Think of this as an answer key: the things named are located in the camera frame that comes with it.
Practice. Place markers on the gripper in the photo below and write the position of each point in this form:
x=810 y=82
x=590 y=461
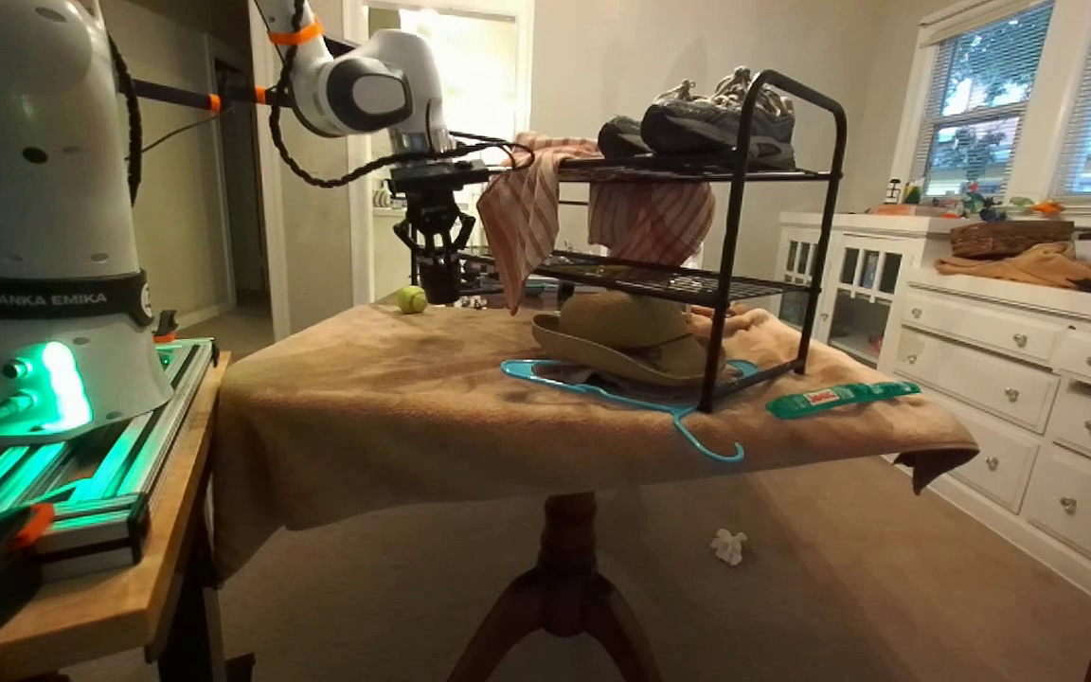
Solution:
x=434 y=208

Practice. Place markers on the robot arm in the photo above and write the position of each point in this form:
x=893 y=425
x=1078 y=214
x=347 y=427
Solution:
x=25 y=208

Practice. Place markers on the brown mug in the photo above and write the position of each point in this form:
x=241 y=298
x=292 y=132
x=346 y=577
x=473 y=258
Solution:
x=439 y=282

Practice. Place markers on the tennis ball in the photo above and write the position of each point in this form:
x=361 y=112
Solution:
x=412 y=299

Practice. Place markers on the striped red white cloth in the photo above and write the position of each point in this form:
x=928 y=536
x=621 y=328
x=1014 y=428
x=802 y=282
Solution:
x=517 y=213

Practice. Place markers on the tan table cloth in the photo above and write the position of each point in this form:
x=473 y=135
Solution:
x=394 y=407

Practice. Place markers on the black shoe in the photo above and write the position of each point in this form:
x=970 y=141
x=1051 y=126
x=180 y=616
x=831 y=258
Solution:
x=623 y=137

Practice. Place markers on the tan brimmed hat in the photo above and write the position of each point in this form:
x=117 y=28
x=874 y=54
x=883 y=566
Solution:
x=626 y=336

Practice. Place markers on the blue plastic hanger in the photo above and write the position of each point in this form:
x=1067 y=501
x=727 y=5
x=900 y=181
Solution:
x=602 y=393

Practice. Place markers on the grey sneaker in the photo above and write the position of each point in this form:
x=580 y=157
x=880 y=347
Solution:
x=716 y=128

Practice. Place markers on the black metal shoe rack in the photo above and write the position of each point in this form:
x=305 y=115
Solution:
x=744 y=199

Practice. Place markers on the white glass door cabinet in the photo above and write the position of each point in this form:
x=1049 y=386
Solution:
x=849 y=284

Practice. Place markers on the crumpled white tissue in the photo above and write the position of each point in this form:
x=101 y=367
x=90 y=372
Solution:
x=729 y=547

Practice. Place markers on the green plastic clip hanger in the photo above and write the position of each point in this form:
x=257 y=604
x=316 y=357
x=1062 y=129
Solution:
x=839 y=398

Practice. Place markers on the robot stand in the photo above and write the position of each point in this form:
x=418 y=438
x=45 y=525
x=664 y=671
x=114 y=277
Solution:
x=129 y=587

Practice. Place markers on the wicker basket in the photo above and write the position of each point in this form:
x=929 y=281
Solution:
x=1010 y=239

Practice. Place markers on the white dresser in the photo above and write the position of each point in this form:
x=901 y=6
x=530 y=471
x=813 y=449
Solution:
x=1010 y=379

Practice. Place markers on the orange cloth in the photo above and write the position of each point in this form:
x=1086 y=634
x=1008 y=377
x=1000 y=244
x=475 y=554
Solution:
x=1028 y=267

